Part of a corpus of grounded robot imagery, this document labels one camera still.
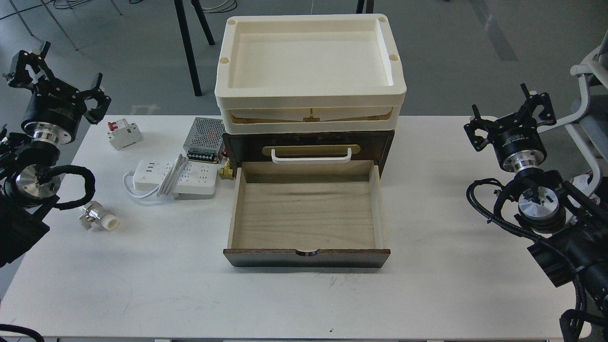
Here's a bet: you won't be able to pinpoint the white circuit breaker red switch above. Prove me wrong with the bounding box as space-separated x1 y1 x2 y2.
108 118 143 150

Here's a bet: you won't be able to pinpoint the cream plastic tray lower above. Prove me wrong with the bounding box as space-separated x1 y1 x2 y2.
220 105 401 134

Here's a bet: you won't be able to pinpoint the white chair frame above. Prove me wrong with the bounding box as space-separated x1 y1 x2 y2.
538 43 608 196

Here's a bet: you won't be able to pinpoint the silver mesh power supply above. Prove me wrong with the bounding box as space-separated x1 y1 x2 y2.
183 117 225 164

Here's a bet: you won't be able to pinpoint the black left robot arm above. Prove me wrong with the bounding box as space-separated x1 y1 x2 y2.
0 42 111 266

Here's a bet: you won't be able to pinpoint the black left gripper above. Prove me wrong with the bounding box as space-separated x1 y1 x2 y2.
3 41 112 145

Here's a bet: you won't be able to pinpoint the black table legs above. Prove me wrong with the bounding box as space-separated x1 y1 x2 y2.
173 0 216 97

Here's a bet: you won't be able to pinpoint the cream plastic tray top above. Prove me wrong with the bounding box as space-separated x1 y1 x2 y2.
215 14 407 110

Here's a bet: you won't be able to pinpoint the white drawer handle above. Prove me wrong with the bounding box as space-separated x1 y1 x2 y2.
270 147 353 165

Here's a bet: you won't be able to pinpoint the open wooden drawer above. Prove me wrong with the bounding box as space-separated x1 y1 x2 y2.
223 161 390 268

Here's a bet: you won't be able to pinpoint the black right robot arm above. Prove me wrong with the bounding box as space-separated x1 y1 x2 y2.
464 84 608 342

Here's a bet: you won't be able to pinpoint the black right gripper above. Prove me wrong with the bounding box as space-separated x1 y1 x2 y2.
464 84 557 172

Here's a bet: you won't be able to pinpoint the metal valve white cap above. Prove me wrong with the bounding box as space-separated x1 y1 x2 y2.
79 200 120 231

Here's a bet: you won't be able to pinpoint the brass fitting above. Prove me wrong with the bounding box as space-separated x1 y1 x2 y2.
218 158 237 181

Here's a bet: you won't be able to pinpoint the white power strip with cable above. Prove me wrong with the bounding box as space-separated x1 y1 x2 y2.
123 154 219 199

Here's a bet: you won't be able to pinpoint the cream plastic tray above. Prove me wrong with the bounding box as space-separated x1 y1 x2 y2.
220 105 401 134
215 14 407 110

